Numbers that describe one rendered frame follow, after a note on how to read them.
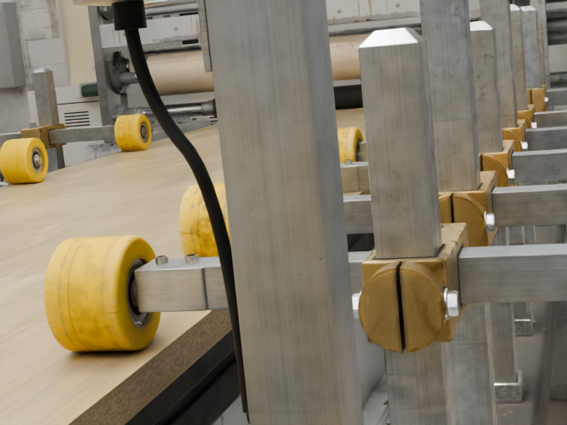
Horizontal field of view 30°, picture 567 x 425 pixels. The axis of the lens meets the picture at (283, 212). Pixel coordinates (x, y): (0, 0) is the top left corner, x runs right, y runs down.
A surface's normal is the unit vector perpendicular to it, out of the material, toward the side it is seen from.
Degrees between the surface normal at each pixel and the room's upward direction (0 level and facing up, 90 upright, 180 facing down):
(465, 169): 90
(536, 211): 90
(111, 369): 0
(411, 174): 90
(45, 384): 0
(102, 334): 118
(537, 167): 90
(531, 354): 0
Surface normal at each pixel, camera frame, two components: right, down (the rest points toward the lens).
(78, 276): -0.28, -0.40
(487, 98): -0.27, 0.18
